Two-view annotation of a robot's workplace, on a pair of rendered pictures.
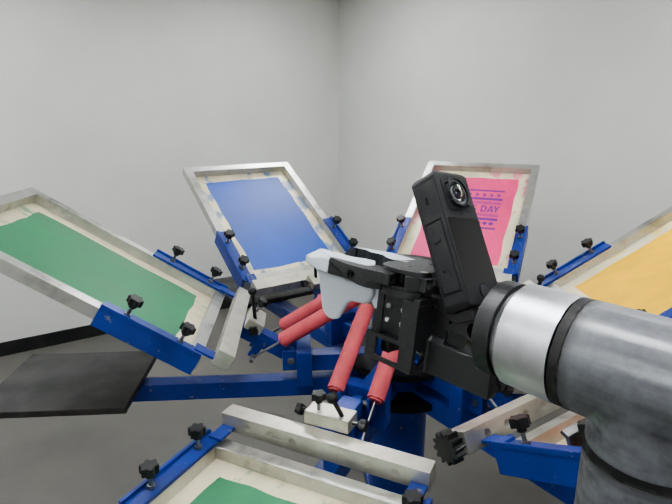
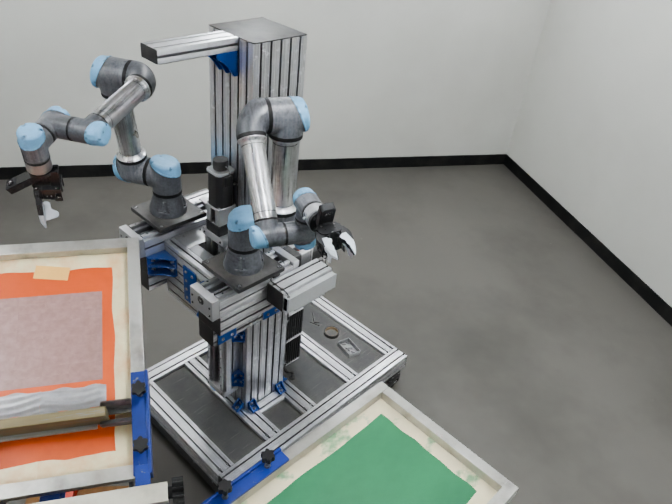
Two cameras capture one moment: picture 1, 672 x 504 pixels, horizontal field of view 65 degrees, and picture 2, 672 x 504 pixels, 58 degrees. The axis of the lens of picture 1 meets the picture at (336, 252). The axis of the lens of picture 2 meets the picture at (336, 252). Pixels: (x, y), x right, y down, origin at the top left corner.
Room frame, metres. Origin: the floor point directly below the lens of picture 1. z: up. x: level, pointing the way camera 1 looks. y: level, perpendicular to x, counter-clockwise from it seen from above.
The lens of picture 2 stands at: (1.83, 0.34, 2.61)
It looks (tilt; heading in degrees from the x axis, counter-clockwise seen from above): 35 degrees down; 195
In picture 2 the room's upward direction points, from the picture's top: 7 degrees clockwise
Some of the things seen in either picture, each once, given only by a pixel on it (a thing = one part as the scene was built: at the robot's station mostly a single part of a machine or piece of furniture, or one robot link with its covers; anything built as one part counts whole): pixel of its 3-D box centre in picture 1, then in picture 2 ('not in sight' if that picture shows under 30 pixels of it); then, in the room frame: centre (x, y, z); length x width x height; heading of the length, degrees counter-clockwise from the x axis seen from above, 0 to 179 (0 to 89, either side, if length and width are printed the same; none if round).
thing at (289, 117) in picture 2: not in sight; (282, 172); (0.09, -0.37, 1.63); 0.15 x 0.12 x 0.55; 132
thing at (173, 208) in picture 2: not in sight; (167, 199); (-0.03, -0.92, 1.31); 0.15 x 0.15 x 0.10
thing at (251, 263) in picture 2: not in sight; (243, 253); (0.18, -0.47, 1.31); 0.15 x 0.15 x 0.10
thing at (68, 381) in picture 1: (207, 384); not in sight; (1.65, 0.44, 0.91); 1.34 x 0.41 x 0.08; 94
